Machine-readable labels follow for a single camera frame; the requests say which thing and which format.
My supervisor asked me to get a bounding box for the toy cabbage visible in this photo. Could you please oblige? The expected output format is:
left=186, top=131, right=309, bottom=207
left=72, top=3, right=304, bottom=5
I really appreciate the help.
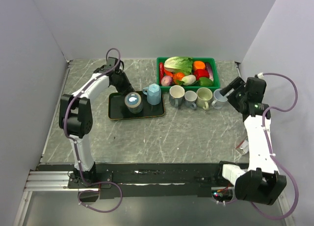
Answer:
left=164, top=56, right=193, bottom=75

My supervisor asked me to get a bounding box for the small orange toy vegetable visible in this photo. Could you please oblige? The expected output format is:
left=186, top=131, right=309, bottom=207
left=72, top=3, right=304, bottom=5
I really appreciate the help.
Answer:
left=173, top=72, right=185, bottom=83

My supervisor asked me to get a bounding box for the aluminium frame rail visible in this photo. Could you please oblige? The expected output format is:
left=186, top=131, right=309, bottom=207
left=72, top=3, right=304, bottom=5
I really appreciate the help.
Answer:
left=13, top=59, right=295, bottom=226

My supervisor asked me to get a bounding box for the purple toy onion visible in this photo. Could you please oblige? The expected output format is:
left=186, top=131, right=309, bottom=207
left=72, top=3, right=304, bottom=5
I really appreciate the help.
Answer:
left=160, top=75, right=173, bottom=86

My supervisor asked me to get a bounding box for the red toy chili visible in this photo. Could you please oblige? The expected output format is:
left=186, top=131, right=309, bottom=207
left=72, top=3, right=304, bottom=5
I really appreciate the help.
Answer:
left=159, top=62, right=164, bottom=78

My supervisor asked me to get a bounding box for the small packaged card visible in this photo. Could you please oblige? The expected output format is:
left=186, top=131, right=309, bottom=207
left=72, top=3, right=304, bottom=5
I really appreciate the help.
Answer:
left=235, top=137, right=249, bottom=155

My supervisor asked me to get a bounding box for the purple toy eggplant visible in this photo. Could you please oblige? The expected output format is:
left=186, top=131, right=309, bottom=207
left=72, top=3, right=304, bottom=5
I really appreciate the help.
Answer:
left=205, top=62, right=214, bottom=81

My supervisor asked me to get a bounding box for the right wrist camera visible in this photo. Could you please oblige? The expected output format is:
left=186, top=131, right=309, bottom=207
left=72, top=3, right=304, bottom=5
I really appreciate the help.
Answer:
left=255, top=73, right=264, bottom=79

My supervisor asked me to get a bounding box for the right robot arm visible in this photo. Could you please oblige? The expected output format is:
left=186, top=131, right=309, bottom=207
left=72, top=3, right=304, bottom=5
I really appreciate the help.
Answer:
left=214, top=77, right=287, bottom=205

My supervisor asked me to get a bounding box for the frosted grey mug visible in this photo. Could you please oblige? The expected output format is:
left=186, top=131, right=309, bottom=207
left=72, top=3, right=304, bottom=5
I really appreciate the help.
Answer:
left=211, top=89, right=228, bottom=109

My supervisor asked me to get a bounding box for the orange toy pepper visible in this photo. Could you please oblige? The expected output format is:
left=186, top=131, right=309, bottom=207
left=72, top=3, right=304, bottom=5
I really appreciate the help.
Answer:
left=192, top=61, right=206, bottom=71

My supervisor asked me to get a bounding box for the light blue faceted mug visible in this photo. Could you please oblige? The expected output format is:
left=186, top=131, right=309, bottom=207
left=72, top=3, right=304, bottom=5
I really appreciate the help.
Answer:
left=142, top=83, right=161, bottom=105

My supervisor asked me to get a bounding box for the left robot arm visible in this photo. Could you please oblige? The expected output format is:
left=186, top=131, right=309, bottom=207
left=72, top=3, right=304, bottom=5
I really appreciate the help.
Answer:
left=59, top=57, right=134, bottom=188

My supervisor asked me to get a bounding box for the blue patterned mug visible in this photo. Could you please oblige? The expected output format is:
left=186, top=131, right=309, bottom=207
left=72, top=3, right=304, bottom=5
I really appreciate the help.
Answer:
left=124, top=92, right=143, bottom=114

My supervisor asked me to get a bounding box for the light green mug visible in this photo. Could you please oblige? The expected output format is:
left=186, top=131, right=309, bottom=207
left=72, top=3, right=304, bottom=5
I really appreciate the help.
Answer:
left=196, top=87, right=213, bottom=110

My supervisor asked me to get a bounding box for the black serving tray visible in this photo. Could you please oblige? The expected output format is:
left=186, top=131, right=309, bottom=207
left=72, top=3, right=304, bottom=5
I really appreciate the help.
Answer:
left=108, top=91, right=165, bottom=120

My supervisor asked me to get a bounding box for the small grey-blue mug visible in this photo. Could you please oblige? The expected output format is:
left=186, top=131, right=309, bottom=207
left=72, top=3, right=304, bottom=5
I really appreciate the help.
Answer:
left=184, top=91, right=197, bottom=110

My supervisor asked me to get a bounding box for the white toy radish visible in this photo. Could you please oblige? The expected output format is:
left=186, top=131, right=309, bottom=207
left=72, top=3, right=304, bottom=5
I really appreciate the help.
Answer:
left=181, top=75, right=196, bottom=86

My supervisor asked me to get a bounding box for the red toy bell pepper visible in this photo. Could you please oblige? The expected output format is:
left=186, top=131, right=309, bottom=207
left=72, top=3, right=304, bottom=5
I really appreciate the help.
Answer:
left=193, top=69, right=209, bottom=80

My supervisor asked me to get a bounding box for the green toy bell pepper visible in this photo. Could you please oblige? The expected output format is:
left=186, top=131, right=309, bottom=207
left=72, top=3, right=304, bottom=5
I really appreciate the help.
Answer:
left=198, top=77, right=213, bottom=87

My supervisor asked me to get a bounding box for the large grey faceted mug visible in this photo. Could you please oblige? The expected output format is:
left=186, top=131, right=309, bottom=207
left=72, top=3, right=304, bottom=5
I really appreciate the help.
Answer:
left=169, top=85, right=185, bottom=108

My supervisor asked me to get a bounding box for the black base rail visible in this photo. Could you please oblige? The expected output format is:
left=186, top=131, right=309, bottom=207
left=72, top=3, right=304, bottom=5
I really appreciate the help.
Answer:
left=36, top=163, right=232, bottom=202

